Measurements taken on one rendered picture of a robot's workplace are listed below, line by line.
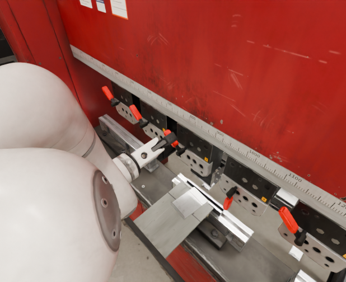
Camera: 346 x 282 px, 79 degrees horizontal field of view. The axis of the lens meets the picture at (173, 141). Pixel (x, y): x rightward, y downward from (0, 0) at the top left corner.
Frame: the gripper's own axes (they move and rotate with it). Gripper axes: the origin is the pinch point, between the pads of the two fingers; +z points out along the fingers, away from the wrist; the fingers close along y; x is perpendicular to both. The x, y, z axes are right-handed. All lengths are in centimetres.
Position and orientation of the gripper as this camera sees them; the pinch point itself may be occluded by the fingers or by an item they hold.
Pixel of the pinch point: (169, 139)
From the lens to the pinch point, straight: 71.2
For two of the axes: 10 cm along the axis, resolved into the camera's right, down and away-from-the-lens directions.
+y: -4.2, 2.9, 8.6
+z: 7.1, -4.8, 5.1
